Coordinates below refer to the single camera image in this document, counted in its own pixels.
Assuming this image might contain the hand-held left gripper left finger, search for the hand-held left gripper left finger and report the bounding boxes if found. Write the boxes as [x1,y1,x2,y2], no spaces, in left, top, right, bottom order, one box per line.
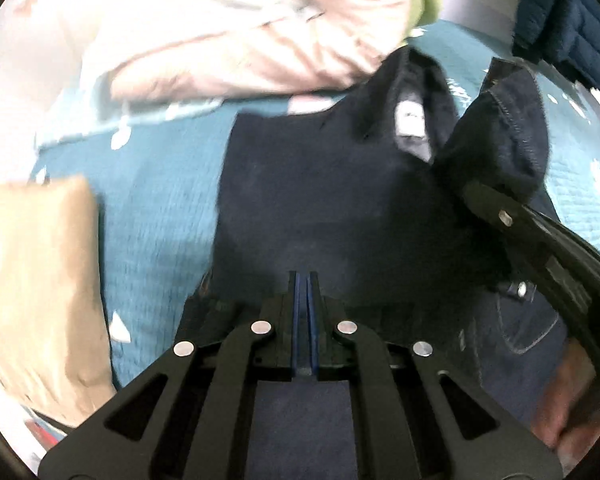
[37,270,307,480]

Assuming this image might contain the navy puffer jacket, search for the navy puffer jacket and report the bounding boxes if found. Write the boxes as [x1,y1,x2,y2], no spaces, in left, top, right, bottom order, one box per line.
[510,0,600,98]

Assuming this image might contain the teal printed bedspread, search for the teal printed bedspread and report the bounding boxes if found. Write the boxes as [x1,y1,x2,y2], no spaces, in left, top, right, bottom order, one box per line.
[30,20,600,391]

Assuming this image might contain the dark navy jeans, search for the dark navy jeans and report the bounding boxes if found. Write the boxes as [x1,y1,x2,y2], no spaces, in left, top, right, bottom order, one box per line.
[185,47,571,480]

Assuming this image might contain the light blue striped sheet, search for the light blue striped sheet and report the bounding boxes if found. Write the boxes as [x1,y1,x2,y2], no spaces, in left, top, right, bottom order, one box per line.
[32,95,231,153]

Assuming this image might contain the person's right hand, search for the person's right hand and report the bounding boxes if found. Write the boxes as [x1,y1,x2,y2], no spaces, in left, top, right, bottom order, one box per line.
[530,342,600,461]

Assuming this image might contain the brown paper bag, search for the brown paper bag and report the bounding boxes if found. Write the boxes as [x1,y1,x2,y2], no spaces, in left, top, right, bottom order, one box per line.
[0,175,118,428]

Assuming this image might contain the pink quilted jacket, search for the pink quilted jacket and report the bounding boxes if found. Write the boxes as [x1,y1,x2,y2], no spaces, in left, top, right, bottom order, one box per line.
[80,0,416,103]

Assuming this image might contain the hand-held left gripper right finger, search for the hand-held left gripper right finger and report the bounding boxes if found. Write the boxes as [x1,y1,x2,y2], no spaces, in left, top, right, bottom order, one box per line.
[307,270,564,480]

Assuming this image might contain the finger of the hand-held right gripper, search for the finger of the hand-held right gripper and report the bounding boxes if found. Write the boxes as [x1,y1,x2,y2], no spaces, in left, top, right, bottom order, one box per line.
[460,180,581,311]

